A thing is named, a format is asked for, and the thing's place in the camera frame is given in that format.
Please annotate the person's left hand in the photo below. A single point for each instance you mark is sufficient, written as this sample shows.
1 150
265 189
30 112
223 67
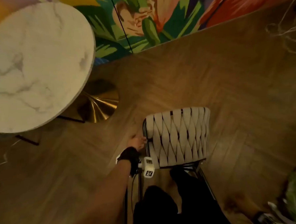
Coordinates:
136 143

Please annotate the round white marble table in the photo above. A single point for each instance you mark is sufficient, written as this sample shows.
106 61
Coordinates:
34 62

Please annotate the black metal chair leg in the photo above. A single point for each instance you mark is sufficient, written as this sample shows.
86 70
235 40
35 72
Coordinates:
70 119
27 140

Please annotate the gold table base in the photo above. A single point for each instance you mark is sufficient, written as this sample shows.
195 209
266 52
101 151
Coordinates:
101 102

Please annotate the person's black trousers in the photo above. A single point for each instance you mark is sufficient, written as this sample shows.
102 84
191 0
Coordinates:
192 207

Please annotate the person's right hand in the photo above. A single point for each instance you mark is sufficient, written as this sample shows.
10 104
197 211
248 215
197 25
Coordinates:
238 204

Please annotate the grey woven chair black frame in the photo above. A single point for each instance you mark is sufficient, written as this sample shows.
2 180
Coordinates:
181 136

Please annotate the pale dried twigs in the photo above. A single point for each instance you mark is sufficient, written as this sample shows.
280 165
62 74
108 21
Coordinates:
286 31

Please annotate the person's left fingers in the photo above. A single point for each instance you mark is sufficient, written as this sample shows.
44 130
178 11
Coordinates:
141 139

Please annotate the person's left forearm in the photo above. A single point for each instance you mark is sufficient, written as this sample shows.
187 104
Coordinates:
110 191

